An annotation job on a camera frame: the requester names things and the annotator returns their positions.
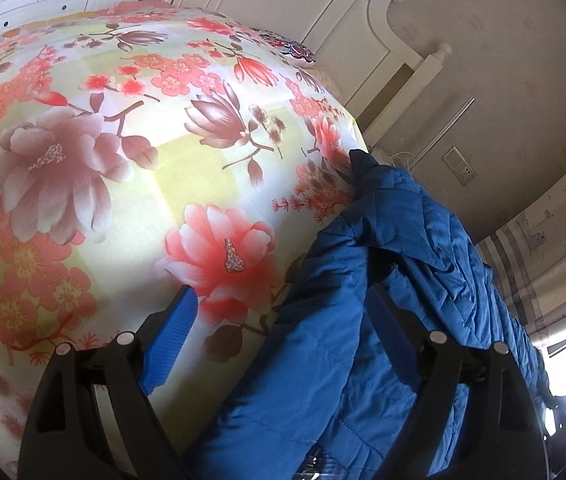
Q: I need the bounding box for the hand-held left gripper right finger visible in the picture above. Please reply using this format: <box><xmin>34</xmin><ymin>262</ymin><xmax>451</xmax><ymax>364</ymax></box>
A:
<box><xmin>365</xmin><ymin>282</ymin><xmax>548</xmax><ymax>480</ymax></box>

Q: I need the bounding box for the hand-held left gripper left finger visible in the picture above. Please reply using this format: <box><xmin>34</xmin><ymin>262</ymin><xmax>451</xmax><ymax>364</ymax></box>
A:
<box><xmin>17</xmin><ymin>285</ymin><xmax>199</xmax><ymax>480</ymax></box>

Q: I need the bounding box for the blue quilted jacket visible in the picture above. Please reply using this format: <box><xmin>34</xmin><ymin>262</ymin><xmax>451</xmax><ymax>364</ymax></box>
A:
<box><xmin>183</xmin><ymin>149</ymin><xmax>550</xmax><ymax>480</ymax></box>

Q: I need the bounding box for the printed window curtain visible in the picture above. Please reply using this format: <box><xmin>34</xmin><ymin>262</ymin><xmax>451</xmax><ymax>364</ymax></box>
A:
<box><xmin>473</xmin><ymin>150</ymin><xmax>566</xmax><ymax>358</ymax></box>

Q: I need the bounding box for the floral bed cover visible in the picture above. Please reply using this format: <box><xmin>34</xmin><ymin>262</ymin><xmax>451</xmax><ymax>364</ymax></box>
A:
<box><xmin>0</xmin><ymin>2</ymin><xmax>365</xmax><ymax>480</ymax></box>

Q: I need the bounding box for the patterned pillow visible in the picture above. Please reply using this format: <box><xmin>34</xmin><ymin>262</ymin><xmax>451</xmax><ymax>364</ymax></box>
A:
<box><xmin>253</xmin><ymin>27</ymin><xmax>320</xmax><ymax>67</ymax></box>

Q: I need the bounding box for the white wooden headboard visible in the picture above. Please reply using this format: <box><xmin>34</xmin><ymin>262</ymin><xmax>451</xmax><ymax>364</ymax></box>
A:
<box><xmin>163</xmin><ymin>0</ymin><xmax>454</xmax><ymax>147</ymax></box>

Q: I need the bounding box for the white cable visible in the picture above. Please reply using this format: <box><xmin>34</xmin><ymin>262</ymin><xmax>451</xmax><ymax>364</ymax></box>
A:
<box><xmin>374</xmin><ymin>147</ymin><xmax>421</xmax><ymax>173</ymax></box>

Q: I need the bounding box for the wall socket panel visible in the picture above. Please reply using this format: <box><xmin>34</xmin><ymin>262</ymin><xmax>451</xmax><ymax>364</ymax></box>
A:
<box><xmin>441</xmin><ymin>145</ymin><xmax>478</xmax><ymax>185</ymax></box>

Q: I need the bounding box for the thin white wall rod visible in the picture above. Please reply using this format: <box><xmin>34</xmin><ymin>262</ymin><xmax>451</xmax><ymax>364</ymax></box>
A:
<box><xmin>430</xmin><ymin>97</ymin><xmax>476</xmax><ymax>147</ymax></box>

